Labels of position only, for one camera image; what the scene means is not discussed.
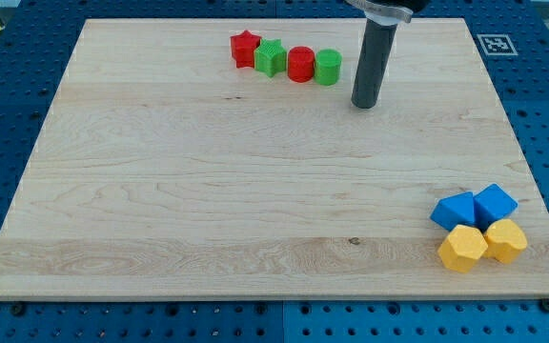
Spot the light wooden board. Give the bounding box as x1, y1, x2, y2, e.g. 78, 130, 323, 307
0, 18, 549, 302

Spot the green star block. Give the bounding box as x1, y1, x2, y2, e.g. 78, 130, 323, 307
254, 38, 287, 77

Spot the red cylinder block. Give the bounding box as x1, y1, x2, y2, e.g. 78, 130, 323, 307
287, 46, 315, 83

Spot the green cylinder block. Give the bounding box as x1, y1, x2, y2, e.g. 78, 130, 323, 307
314, 49, 342, 86

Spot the red star block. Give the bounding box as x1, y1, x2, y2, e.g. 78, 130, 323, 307
230, 30, 261, 69

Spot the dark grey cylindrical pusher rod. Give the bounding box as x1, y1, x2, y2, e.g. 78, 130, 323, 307
352, 19, 397, 109

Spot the blue triangle block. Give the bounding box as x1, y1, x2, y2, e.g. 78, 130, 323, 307
430, 192, 476, 231

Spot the silver clamp on rod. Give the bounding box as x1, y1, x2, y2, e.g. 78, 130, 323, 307
345, 0, 414, 26

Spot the yellow hexagon block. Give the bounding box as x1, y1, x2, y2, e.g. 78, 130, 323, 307
437, 225, 488, 273

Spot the blue cube block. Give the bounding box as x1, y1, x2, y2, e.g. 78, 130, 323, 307
474, 184, 519, 232

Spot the yellow heart block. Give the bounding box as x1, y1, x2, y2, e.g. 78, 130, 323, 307
483, 219, 528, 264

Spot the white fiducial marker tag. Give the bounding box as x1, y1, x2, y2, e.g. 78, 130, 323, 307
477, 33, 518, 56

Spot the black bolt front left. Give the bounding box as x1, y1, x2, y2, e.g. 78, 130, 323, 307
10, 302, 27, 317

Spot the black bolt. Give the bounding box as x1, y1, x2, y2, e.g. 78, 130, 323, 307
539, 298, 549, 313
10, 302, 27, 317

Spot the black bolt front right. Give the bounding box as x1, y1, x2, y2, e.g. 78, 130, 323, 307
539, 298, 549, 313

